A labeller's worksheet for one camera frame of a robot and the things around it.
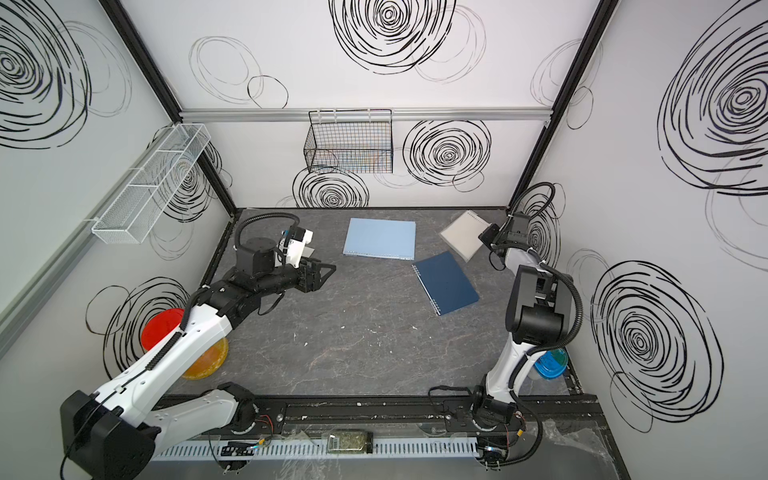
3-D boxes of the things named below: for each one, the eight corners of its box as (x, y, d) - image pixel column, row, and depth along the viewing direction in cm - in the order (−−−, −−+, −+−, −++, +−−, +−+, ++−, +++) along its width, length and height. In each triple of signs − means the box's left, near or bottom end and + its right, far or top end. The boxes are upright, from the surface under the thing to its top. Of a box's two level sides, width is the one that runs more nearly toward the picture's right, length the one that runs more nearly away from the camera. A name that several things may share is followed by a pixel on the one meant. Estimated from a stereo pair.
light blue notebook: (343, 255, 109) (342, 251, 107) (351, 221, 120) (351, 216, 118) (414, 260, 107) (415, 256, 105) (416, 225, 118) (416, 221, 117)
